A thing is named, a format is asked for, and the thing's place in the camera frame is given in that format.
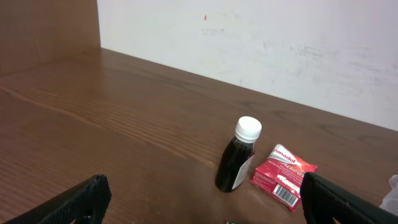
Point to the dark medicine bottle white cap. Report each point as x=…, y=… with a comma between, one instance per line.
x=238, y=155

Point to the clear plastic container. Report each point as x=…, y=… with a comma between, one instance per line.
x=390, y=201

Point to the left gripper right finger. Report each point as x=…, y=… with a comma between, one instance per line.
x=326, y=202

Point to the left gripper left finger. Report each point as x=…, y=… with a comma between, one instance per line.
x=86, y=202

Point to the red Panadol box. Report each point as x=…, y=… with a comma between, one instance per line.
x=281, y=176

